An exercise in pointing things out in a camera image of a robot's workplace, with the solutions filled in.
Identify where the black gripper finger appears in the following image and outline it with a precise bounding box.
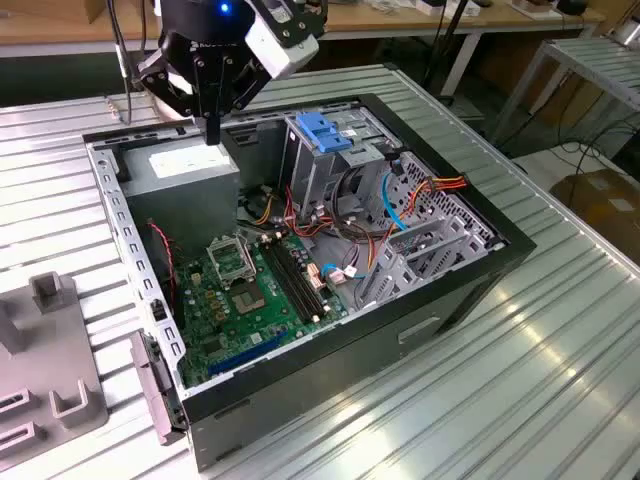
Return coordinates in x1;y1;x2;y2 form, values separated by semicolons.
212;52;272;147
136;49;215;147

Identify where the metal disk bay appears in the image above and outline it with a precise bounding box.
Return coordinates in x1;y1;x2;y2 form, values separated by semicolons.
357;214;490;307

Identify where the blue optical bay latch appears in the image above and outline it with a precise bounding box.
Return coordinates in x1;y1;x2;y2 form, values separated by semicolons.
295;112;354;155

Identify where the metal optical drive cage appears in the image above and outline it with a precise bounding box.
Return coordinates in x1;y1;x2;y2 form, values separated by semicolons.
279;107;401;216

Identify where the grey power supply unit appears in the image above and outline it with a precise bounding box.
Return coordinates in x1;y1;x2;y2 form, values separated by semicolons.
119;134;242;256

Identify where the metal socket cover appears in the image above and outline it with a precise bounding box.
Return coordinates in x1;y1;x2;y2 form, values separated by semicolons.
206;233;258;287

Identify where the black RAM slot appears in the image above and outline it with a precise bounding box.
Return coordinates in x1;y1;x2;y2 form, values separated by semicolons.
259;238;315;325
273;235;329;320

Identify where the green motherboard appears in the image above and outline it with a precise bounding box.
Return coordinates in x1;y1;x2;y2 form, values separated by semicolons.
174;232;351;389

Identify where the blue expansion slot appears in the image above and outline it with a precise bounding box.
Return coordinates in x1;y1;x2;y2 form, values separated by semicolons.
207;327;291;379

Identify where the grey parts rack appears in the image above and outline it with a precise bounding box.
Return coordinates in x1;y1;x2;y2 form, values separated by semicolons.
0;272;109;459

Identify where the black open PC case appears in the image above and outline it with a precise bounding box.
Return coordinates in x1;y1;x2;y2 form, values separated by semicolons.
82;92;539;474

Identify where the grey plastic case bezel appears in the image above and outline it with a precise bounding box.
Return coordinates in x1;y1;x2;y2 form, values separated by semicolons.
129;329;191;446

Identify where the metal slat side table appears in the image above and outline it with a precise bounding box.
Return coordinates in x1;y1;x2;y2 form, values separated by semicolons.
492;37;640;146

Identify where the cardboard box with label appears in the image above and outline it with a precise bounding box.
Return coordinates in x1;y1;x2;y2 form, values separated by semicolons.
549;168;640;251

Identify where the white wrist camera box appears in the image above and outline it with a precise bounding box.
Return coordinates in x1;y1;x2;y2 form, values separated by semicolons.
244;0;320;80

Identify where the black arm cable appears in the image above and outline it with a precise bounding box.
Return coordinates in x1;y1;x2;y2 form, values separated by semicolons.
107;0;151;126

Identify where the yellow orange wire bundle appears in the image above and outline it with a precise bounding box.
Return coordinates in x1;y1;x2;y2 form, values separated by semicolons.
249;192;279;226

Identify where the red black wire bundle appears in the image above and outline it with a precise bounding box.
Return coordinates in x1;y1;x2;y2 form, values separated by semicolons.
283;183;386;247

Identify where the red black fan wire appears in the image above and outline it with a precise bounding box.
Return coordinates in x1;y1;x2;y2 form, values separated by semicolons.
148;218;180;306

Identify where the long blue data wire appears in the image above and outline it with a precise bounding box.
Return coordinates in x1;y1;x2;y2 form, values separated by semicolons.
380;169;409;232

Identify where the short blue wire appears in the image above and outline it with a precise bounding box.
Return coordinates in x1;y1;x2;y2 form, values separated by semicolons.
319;262;361;287

